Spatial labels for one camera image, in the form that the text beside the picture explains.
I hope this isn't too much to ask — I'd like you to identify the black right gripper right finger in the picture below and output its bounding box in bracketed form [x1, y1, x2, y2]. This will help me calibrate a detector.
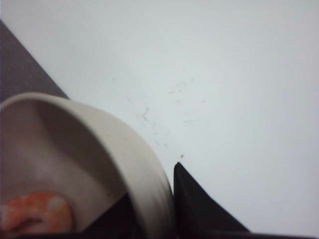
[173, 162, 251, 235]

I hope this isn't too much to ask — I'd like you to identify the orange cooked shrimp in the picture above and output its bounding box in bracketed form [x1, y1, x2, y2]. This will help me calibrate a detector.
[0, 192, 74, 234]

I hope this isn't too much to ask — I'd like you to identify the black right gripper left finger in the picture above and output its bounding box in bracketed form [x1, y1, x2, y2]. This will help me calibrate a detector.
[82, 193, 140, 236]

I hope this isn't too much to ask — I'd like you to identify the beige ribbed bowl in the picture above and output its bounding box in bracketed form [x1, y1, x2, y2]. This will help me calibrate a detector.
[0, 93, 176, 239]

